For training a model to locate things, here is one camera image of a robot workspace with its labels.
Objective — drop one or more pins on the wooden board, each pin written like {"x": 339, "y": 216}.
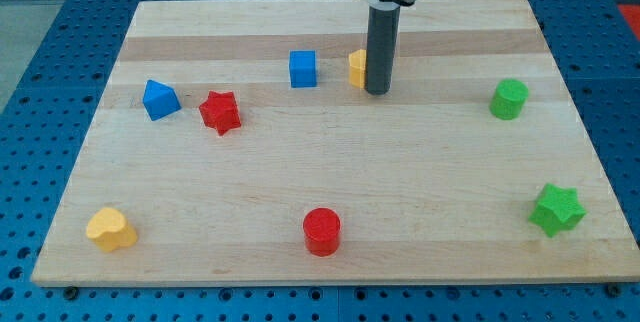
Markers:
{"x": 429, "y": 186}

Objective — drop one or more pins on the yellow heart block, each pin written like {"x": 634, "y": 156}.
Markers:
{"x": 109, "y": 229}

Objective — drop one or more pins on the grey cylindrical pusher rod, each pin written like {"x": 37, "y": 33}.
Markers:
{"x": 381, "y": 43}

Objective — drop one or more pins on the yellow pentagon block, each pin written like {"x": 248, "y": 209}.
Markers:
{"x": 357, "y": 68}

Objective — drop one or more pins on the blue triangle block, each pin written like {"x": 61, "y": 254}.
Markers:
{"x": 159, "y": 100}

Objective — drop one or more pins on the red cylinder block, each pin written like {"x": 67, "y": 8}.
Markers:
{"x": 322, "y": 228}

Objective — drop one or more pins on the green cylinder block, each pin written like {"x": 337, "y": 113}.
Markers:
{"x": 508, "y": 99}

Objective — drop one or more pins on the blue cube block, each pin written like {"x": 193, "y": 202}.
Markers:
{"x": 302, "y": 68}

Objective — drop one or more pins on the red star block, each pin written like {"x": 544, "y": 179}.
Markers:
{"x": 220, "y": 112}

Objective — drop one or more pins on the green star block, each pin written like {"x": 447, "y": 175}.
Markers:
{"x": 557, "y": 209}

